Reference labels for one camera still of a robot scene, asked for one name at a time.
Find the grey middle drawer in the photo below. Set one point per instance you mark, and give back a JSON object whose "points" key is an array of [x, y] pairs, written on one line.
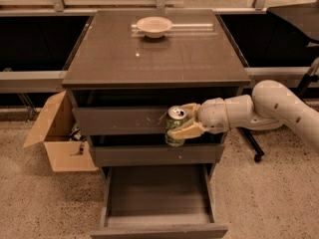
{"points": [[156, 154]]}

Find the green soda can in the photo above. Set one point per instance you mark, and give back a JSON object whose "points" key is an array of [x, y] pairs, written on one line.
{"points": [[176, 116]]}

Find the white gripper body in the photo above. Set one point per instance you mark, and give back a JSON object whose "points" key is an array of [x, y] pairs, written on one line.
{"points": [[212, 116]]}

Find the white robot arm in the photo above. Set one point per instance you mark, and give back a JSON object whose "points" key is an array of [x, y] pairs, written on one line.
{"points": [[241, 113]]}

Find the grey open bottom drawer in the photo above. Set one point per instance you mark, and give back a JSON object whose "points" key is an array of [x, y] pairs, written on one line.
{"points": [[158, 202]]}

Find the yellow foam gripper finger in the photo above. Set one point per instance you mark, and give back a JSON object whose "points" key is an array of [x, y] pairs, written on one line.
{"points": [[190, 129], [192, 110]]}

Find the grey top drawer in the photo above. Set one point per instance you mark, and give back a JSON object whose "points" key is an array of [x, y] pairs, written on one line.
{"points": [[121, 120]]}

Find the grey drawer cabinet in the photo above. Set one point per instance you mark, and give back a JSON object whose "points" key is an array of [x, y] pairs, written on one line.
{"points": [[117, 65]]}

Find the white ceramic bowl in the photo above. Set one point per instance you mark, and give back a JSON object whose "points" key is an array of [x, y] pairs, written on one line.
{"points": [[154, 27]]}

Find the open cardboard box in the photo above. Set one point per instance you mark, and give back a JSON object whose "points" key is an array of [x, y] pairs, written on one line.
{"points": [[53, 127]]}

